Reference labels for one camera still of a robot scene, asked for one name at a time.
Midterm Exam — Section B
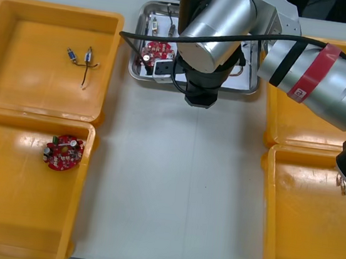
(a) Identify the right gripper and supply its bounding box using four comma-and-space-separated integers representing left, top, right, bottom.
183, 80, 221, 111

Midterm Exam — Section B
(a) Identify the red black wire harness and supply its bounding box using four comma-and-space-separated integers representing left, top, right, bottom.
229, 63, 248, 81

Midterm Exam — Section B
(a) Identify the round red circuit board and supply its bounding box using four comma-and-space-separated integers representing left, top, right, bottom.
39, 132, 87, 174
138, 38, 180, 72

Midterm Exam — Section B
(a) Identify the silver solenoid with black cable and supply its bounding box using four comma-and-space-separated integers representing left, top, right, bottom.
162, 3, 180, 38

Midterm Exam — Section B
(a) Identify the small solenoid with black cable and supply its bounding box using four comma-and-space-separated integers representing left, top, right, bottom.
143, 15, 162, 37

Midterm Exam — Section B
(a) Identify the yellow-orange plastic bin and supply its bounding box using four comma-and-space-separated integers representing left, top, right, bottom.
0, 0, 129, 127
258, 31, 346, 154
248, 142, 346, 259
0, 107, 102, 259

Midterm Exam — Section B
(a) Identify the blue label solenoid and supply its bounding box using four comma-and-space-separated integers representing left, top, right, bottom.
64, 47, 102, 70
80, 45, 95, 92

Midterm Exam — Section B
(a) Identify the wire harness with metal terminals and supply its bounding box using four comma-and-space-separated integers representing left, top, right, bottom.
333, 173, 346, 198

